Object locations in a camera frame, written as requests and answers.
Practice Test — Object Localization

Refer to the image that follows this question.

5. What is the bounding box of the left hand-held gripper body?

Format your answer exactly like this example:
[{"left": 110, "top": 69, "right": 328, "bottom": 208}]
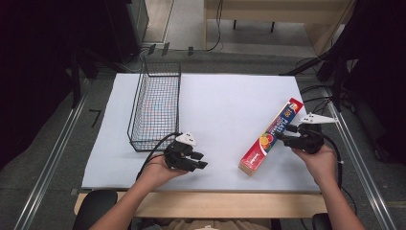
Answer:
[{"left": 163, "top": 131, "right": 198, "bottom": 171}]

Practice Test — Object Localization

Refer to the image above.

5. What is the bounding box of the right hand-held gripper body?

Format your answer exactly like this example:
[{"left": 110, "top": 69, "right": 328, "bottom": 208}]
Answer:
[{"left": 288, "top": 112, "right": 339, "bottom": 155}]

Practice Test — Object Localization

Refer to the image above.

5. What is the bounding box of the person's right hand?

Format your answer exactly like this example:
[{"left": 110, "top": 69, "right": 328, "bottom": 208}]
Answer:
[{"left": 291, "top": 144, "right": 338, "bottom": 188}]

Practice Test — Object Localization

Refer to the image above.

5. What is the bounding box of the person's left hand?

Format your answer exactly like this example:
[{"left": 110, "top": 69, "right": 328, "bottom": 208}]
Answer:
[{"left": 136, "top": 153, "right": 190, "bottom": 190}]

